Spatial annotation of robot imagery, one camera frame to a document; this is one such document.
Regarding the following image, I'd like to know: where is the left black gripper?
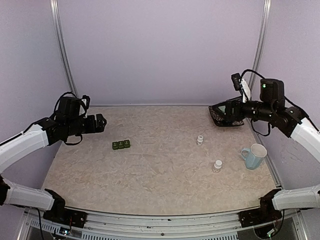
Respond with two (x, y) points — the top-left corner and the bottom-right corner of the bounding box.
(66, 113), (107, 136)

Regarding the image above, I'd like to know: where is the green pill organizer box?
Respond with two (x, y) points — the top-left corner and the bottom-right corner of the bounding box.
(112, 139), (131, 150)

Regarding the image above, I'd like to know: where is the white pill bottle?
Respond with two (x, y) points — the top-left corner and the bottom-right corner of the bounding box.
(197, 135), (204, 146)
(212, 160), (223, 173)

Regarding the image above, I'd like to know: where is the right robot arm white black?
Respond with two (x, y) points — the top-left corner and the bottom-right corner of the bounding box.
(223, 78), (320, 227)

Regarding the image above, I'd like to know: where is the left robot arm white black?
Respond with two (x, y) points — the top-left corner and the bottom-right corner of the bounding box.
(0, 92), (107, 223)

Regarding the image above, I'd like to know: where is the black patterned tray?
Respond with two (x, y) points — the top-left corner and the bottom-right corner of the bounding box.
(208, 96), (244, 127)

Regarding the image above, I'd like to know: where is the light blue mug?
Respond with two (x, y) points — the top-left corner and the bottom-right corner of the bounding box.
(240, 143), (268, 170)

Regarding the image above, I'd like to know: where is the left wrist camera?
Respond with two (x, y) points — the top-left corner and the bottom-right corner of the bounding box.
(81, 95), (91, 109)

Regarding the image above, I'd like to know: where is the right aluminium frame post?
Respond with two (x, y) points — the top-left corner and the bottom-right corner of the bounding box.
(251, 0), (272, 73)

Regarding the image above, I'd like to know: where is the aluminium frame post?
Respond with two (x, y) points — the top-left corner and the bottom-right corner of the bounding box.
(49, 0), (79, 97)
(251, 0), (272, 73)

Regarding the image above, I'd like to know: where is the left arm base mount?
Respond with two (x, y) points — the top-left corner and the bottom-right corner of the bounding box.
(43, 208), (87, 229)

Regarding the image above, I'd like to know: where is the front aluminium rail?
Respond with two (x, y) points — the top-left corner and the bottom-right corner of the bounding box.
(16, 209), (308, 240)

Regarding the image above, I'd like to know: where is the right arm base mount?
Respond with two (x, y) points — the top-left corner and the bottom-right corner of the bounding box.
(238, 208), (283, 228)

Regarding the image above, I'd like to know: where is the left aluminium frame post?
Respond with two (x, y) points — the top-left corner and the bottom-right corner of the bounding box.
(49, 0), (79, 97)

